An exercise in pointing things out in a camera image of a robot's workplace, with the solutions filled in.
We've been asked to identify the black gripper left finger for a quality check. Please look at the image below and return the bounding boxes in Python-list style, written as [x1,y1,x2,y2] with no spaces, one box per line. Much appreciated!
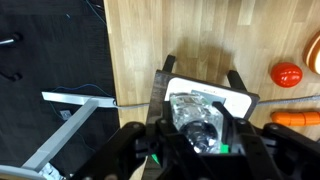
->
[71,101,214,180]

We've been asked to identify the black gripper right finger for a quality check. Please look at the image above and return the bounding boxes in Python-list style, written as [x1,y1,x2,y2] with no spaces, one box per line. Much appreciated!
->
[213,101,320,180]

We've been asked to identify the clear crystal glass bottle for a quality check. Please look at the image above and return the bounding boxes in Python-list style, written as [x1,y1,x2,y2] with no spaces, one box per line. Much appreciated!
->
[169,91,225,155]

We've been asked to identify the orange toy carrot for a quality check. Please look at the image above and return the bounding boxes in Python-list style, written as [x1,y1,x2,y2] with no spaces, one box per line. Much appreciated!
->
[270,111,320,127]

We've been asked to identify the small dark wooden stool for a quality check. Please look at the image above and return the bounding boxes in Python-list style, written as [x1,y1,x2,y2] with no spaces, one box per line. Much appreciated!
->
[141,54,261,180]

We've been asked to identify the red toy tomato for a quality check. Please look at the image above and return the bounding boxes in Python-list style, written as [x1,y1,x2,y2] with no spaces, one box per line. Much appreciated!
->
[269,61,304,89]

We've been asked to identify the grey floor outlet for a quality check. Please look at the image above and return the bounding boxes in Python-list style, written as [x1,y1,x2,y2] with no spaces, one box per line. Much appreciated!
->
[60,109,73,121]

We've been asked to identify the toy bread slice sandwich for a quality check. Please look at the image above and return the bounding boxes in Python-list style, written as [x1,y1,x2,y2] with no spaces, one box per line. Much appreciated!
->
[302,30,320,75]

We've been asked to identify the black chair caster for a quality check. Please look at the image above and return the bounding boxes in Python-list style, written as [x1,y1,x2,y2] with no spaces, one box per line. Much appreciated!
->
[0,33,23,46]

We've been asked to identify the blue floor cable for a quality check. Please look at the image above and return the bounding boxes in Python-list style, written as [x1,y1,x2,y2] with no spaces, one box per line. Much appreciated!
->
[49,83,116,101]

